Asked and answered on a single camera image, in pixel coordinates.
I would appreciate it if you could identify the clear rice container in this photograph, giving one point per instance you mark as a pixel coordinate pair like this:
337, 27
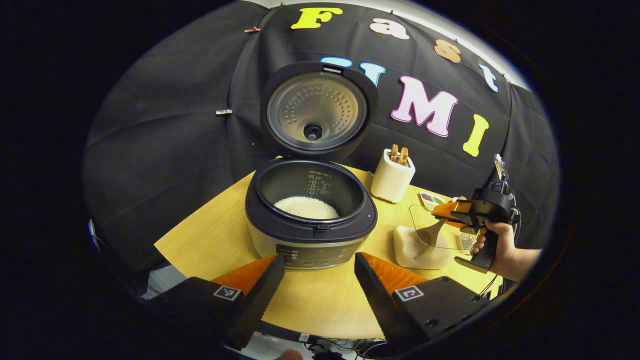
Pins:
420, 252

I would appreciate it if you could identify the toasted bread slice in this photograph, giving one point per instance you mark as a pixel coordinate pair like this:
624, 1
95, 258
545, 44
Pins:
403, 156
394, 153

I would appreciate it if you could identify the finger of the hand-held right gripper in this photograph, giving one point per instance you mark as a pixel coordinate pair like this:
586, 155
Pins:
462, 226
450, 209

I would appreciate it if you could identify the copper cloth clip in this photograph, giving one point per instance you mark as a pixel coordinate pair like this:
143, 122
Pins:
252, 29

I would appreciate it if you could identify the wooden spoon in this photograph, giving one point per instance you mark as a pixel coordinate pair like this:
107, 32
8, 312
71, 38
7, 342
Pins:
430, 235

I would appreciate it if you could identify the white toaster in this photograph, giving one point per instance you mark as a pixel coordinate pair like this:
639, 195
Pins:
391, 182

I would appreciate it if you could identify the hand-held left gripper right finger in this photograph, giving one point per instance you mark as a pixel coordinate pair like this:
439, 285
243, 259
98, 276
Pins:
377, 305

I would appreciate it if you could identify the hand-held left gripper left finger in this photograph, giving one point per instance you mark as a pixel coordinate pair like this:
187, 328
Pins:
257, 305

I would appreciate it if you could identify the dark rice cooker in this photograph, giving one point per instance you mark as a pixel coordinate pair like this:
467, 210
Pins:
310, 235

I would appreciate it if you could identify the silver cloth clip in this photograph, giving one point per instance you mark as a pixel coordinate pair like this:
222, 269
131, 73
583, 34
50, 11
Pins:
224, 112

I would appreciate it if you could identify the black backdrop cloth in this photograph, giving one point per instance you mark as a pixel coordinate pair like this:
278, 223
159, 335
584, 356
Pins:
165, 165

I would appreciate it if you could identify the white divided bean dish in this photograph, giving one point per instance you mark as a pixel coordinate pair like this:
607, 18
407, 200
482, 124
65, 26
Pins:
431, 199

